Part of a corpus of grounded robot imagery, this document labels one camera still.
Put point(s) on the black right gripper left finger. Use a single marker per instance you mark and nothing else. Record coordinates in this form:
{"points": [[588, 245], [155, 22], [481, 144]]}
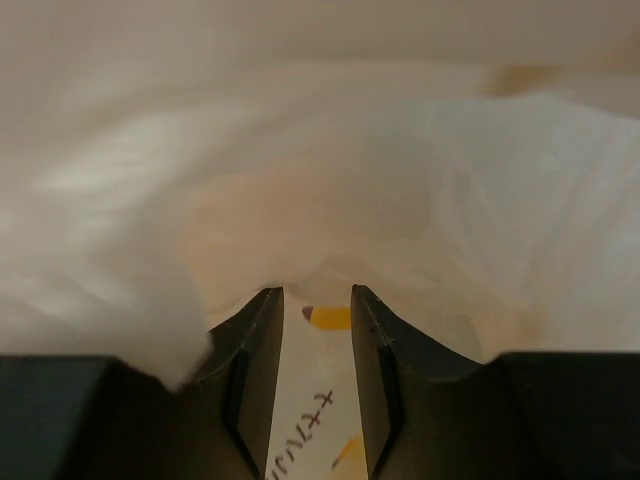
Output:
{"points": [[72, 417]]}

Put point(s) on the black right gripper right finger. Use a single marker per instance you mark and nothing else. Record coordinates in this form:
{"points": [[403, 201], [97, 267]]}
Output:
{"points": [[428, 412]]}

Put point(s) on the translucent printed plastic bag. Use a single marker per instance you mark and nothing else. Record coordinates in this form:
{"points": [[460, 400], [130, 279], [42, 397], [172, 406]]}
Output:
{"points": [[475, 163]]}

